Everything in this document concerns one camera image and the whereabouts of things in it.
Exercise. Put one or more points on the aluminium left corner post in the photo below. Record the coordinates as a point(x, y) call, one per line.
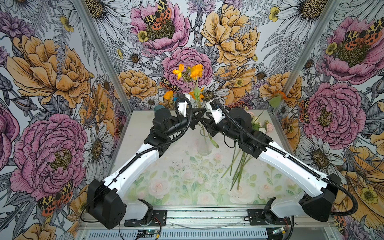
point(96, 39)

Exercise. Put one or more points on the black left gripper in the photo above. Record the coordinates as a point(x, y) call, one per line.
point(199, 115)

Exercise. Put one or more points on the aluminium right corner post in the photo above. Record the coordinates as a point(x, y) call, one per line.
point(319, 28)

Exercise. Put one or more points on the clear ribbed glass vase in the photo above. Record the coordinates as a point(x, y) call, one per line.
point(204, 143)

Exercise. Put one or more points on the orange leafy flower stem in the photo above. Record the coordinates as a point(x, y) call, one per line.
point(270, 101)

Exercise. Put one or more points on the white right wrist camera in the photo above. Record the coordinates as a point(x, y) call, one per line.
point(215, 108)

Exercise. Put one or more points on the orange poppy flower stem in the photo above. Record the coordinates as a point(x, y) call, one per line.
point(169, 100)

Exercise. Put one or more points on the tall teal cylinder vase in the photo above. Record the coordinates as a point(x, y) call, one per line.
point(158, 107)

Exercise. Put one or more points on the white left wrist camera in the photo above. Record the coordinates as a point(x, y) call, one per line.
point(181, 105)

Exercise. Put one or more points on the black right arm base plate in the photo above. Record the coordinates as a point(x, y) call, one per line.
point(258, 217)

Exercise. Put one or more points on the green circuit board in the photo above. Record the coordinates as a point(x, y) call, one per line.
point(150, 233)

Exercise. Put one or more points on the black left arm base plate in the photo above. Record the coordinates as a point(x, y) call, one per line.
point(158, 218)

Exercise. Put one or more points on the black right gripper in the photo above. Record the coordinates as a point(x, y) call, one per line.
point(211, 125)

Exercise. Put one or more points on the aluminium corner post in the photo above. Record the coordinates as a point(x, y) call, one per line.
point(96, 39)
point(319, 28)

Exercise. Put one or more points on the aluminium front frame rail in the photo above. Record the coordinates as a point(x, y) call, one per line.
point(215, 223)

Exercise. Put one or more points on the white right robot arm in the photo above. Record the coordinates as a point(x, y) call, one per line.
point(322, 196)

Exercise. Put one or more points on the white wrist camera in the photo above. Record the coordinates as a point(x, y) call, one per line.
point(215, 108)
point(181, 105)

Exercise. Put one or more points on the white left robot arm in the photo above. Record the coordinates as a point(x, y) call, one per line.
point(105, 198)

